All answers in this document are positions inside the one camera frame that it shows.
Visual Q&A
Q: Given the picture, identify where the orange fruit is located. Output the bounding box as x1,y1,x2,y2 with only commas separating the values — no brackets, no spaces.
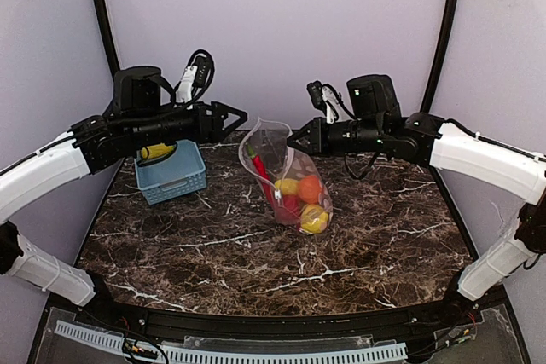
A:
297,175,322,204

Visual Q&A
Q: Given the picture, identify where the clear zip top bag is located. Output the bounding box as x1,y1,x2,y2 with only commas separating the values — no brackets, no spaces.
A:
238,118,334,235

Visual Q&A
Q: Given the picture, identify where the red chili pepper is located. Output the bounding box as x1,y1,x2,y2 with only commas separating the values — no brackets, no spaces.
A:
247,145,275,207

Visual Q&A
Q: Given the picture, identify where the yellow banana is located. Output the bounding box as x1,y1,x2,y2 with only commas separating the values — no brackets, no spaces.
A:
140,143,177,161

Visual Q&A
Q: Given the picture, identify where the red fruit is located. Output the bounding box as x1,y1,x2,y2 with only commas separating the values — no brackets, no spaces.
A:
276,194,301,224

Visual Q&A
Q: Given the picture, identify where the yellow round fruit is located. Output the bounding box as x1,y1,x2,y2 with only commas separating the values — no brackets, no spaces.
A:
300,205,329,234

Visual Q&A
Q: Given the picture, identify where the yellow oblong fruit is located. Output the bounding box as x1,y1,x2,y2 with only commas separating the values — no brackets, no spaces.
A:
275,178,299,196

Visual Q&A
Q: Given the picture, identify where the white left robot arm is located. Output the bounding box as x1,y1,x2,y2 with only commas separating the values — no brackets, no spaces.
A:
1,63,247,307

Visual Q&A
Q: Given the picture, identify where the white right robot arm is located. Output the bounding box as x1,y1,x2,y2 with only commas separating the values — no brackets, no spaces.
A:
288,74,545,301

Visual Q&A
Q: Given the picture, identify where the blue plastic basket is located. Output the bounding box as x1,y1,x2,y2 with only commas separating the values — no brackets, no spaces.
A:
134,140,207,205

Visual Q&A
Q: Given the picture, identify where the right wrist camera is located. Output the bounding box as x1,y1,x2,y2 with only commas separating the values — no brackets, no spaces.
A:
306,80,345,124

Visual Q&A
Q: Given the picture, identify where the black right frame post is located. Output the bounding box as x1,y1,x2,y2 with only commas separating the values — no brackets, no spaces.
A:
420,0,458,113

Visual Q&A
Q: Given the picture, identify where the black frame post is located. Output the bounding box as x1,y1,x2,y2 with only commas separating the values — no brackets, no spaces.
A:
93,0,120,78
420,0,458,113

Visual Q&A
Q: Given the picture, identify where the black left frame post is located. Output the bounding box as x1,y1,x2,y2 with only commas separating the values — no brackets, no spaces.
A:
93,0,120,78

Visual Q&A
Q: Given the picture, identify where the black front table rail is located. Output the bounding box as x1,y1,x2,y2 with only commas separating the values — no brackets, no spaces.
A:
76,293,483,350

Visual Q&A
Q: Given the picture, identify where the white slotted cable duct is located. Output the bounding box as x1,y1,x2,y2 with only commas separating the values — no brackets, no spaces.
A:
55,320,408,363

